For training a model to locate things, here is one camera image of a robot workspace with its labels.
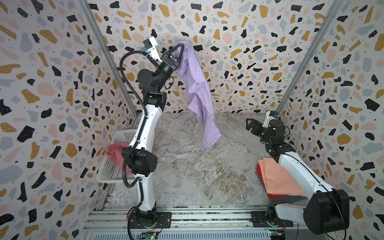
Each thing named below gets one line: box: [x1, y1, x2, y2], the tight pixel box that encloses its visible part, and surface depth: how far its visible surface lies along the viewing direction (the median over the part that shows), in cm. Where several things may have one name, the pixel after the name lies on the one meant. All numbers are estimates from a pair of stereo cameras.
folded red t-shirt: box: [255, 163, 288, 199], surface depth 81 cm
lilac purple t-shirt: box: [172, 39, 222, 150], surface depth 67 cm
